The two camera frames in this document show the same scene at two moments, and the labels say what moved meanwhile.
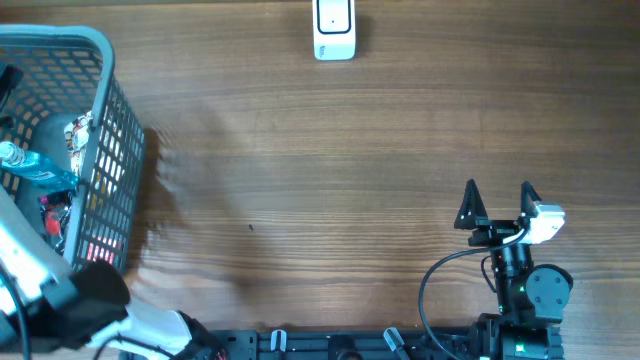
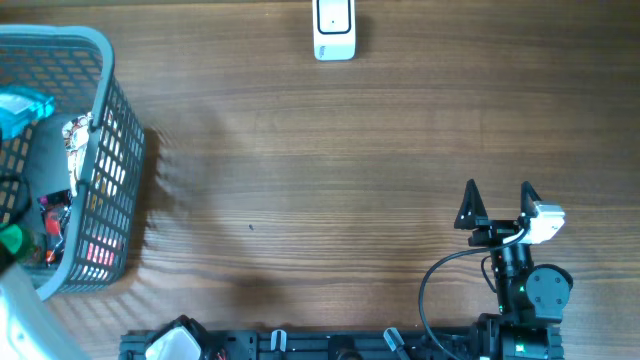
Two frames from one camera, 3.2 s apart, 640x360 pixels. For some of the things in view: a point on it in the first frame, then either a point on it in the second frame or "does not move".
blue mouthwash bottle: [34, 170] → [20, 107]
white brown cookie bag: [76, 135] does not move
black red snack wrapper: [55, 211] does not move
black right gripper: [491, 229] does not move
